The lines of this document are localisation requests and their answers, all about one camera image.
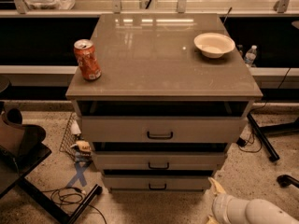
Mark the brown chair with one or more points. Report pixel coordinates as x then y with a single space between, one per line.
18 139

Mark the white bowl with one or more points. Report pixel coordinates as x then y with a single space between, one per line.
214 45

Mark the black table leg left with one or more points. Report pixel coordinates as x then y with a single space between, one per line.
60 197

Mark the blue tape cross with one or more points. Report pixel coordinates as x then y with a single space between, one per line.
80 168

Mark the black stand leg right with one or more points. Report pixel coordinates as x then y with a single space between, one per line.
273 156

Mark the black caster foot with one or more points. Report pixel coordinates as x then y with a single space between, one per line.
286 180

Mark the grey bottom drawer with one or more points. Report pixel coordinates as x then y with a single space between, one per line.
192 180

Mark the wire mesh basket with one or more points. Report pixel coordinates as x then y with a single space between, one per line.
68 139

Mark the small snack package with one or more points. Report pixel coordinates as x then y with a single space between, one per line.
82 150

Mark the clear water bottle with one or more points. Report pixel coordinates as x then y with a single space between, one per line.
250 56

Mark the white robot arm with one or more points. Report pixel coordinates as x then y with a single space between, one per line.
256 211

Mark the orange soda can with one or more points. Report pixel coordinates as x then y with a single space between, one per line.
84 51

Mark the grey middle drawer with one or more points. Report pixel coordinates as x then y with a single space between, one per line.
158 156

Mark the grey drawer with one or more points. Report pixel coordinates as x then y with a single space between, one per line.
158 122
192 180
158 156

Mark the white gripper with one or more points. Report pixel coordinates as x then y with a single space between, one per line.
220 205

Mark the grey drawer cabinet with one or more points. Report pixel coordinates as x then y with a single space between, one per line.
152 58

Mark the grey top drawer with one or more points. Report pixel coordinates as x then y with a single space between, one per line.
158 122

